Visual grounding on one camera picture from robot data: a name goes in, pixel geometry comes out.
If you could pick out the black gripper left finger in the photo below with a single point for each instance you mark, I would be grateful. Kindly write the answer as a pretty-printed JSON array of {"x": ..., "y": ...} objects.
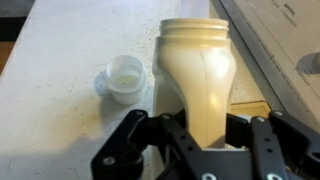
[{"x": 121, "y": 157}]

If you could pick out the white bottle cap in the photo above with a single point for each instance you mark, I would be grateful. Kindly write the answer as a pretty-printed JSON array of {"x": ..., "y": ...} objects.
[{"x": 125, "y": 78}]

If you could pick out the white dryer with control panel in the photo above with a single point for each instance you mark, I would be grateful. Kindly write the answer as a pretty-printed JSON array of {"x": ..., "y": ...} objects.
[{"x": 55, "y": 110}]

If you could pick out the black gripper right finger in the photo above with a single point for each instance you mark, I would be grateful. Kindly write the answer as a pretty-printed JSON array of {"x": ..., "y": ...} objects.
[{"x": 281, "y": 147}]

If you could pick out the white detergent bottle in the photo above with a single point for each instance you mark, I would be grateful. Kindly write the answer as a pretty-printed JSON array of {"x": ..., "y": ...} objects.
[{"x": 194, "y": 71}]

